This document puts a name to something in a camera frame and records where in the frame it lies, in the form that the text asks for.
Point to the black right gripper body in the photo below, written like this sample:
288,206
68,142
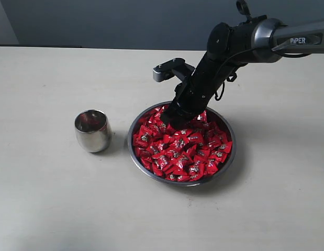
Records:
196,91

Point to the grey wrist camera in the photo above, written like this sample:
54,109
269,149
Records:
169,69

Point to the stainless steel bowl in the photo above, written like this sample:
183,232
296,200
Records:
192,156

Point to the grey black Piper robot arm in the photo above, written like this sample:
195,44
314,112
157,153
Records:
257,40

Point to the stainless steel cup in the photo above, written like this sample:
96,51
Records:
93,131

